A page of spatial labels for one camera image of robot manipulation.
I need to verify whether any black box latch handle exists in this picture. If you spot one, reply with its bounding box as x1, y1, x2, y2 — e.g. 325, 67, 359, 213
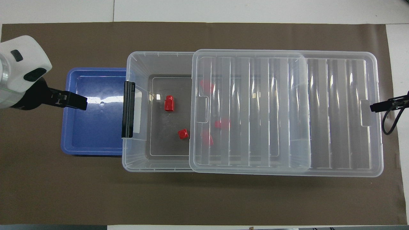
121, 81, 136, 138

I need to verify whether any brown paper table mat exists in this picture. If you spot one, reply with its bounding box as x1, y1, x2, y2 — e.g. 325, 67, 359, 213
0, 22, 406, 226

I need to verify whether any clear ribbed plastic lid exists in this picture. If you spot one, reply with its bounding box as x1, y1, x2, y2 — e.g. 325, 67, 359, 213
189, 49, 384, 177

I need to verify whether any clear plastic storage box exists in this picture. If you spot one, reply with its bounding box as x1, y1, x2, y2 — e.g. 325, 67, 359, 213
122, 51, 312, 173

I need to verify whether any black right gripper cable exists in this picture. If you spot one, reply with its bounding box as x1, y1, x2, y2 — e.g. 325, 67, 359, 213
382, 92, 409, 135

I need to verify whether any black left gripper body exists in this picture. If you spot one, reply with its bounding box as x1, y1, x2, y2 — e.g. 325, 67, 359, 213
11, 78, 59, 111

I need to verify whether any blue plastic tray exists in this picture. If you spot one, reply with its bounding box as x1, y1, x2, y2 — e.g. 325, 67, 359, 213
61, 67, 128, 156

